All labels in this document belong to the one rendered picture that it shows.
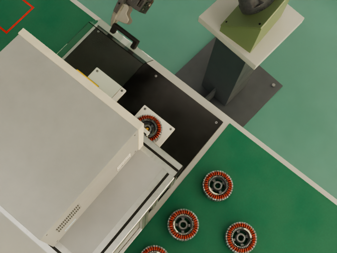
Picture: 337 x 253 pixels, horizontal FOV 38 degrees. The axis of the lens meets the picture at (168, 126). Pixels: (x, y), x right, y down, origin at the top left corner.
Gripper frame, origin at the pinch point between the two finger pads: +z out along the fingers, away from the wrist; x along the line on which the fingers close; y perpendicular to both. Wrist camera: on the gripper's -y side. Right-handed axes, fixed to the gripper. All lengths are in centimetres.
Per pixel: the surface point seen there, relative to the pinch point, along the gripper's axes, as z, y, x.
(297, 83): -18, 61, 132
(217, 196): 29, 65, 14
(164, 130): 22.9, 34.0, 18.2
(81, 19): 11.0, -22.9, 28.9
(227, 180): 23, 64, 18
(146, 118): 22.9, 26.4, 14.3
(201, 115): 11.2, 41.0, 26.3
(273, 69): -16, 46, 131
